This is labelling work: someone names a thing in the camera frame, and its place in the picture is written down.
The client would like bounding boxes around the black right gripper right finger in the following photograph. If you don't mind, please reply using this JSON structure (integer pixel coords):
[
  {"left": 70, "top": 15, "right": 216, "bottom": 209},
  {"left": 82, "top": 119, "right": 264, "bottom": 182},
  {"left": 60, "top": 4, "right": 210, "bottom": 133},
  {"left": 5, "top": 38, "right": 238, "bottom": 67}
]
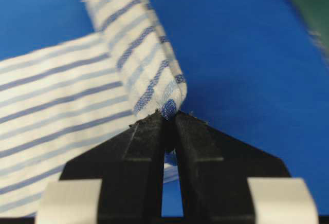
[{"left": 174, "top": 111, "right": 290, "bottom": 223}]

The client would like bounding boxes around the white blue striped towel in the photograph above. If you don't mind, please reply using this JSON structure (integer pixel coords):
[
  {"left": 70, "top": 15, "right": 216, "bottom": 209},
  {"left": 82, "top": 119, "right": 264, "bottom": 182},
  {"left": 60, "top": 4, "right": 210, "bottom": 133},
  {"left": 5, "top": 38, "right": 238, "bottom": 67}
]
[{"left": 1, "top": 0, "right": 187, "bottom": 217}]

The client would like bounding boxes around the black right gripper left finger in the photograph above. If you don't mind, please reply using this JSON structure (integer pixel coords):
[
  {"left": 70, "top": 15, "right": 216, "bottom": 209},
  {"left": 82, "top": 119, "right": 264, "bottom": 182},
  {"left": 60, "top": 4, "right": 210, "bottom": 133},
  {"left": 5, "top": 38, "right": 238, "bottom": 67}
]
[{"left": 60, "top": 113, "right": 164, "bottom": 223}]

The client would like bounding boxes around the blue table cloth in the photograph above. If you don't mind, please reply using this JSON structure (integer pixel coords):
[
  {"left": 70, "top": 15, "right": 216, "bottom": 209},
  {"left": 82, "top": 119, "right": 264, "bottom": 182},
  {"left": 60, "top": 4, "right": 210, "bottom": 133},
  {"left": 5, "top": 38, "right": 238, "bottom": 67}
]
[{"left": 1, "top": 0, "right": 328, "bottom": 215}]

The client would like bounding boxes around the green side board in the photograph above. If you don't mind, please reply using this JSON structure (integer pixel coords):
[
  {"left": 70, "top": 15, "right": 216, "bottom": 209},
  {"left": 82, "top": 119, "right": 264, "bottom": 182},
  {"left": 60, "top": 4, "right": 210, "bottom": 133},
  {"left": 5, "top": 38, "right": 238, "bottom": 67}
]
[{"left": 288, "top": 0, "right": 328, "bottom": 63}]

